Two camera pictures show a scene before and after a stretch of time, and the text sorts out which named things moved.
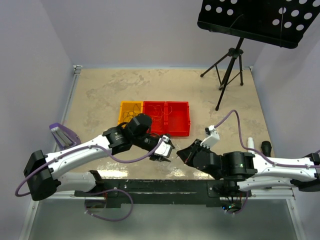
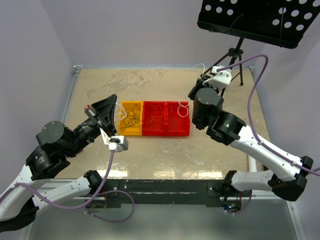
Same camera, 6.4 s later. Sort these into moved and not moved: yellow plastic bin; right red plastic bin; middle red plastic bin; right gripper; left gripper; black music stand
Moved: right gripper; left gripper
Not moved: black music stand; right red plastic bin; yellow plastic bin; middle red plastic bin
